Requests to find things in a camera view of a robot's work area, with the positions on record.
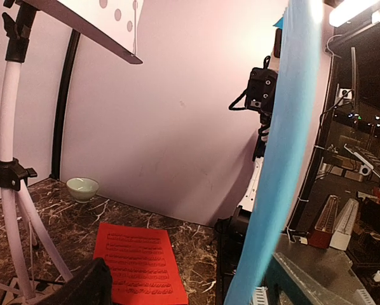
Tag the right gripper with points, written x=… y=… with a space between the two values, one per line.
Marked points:
x=259 y=94

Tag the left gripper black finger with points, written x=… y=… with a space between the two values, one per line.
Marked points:
x=92 y=285

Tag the blue sheet music paper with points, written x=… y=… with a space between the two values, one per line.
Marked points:
x=294 y=100

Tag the white perforated music stand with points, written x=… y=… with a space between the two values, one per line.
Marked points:
x=111 y=24

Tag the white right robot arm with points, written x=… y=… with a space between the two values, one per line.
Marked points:
x=236 y=226

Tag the floral square ceramic plate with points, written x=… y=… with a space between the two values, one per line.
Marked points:
x=42 y=288

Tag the red sheet music paper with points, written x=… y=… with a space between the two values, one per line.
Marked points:
x=142 y=264

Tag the pale green ceramic bowl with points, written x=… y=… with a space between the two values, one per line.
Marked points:
x=82 y=189

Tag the dark red metronome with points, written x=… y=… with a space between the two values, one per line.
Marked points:
x=324 y=228

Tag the white metronome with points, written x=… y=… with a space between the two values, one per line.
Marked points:
x=344 y=225

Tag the grey slotted cable duct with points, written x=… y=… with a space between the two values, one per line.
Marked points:
x=260 y=296

